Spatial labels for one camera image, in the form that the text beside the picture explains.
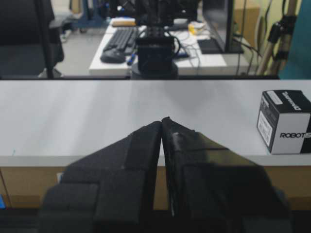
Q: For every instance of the beige camera tripod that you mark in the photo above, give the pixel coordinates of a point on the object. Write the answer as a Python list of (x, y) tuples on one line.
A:
[(277, 50)]

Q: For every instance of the black office chair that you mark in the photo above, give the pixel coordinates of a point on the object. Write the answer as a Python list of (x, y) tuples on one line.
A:
[(30, 45)]

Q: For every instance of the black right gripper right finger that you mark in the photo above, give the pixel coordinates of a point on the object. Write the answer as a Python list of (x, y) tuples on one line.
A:
[(214, 190)]

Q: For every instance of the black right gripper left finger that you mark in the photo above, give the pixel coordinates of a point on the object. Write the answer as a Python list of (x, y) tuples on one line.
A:
[(109, 191)]

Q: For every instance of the black white Dynamixel box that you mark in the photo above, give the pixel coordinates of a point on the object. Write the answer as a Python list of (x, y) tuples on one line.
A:
[(284, 121)]

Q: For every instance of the black computer mouse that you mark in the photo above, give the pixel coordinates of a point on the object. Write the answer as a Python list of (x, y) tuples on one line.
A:
[(113, 57)]

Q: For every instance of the white base board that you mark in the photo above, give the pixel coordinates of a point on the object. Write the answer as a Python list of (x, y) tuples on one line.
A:
[(54, 123)]

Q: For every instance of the black keyboard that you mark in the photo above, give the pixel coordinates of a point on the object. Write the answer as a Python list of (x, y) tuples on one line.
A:
[(123, 40)]

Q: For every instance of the black computer monitor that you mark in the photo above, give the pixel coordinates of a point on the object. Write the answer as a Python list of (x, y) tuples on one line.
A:
[(219, 16)]

